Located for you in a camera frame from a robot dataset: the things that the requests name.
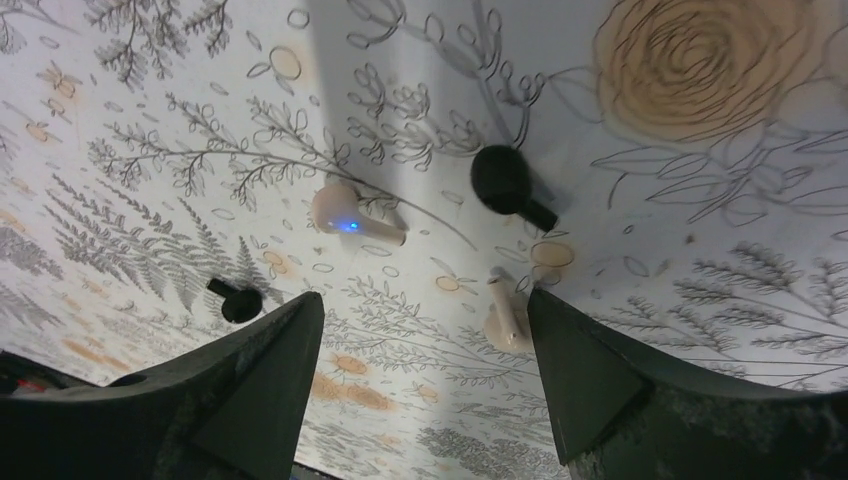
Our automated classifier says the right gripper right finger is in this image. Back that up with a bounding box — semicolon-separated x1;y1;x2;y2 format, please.
527;289;847;479

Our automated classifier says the black earbud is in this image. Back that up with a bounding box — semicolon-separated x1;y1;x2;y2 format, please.
470;145;558;232
206;278;263;324

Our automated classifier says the beige earbud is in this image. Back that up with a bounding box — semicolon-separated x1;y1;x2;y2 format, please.
483;276;534;354
311;184;406;246

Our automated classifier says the floral patterned table mat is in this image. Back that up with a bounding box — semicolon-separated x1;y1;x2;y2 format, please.
1;1;847;479

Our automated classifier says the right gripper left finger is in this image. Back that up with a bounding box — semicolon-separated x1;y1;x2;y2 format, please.
1;292;325;479

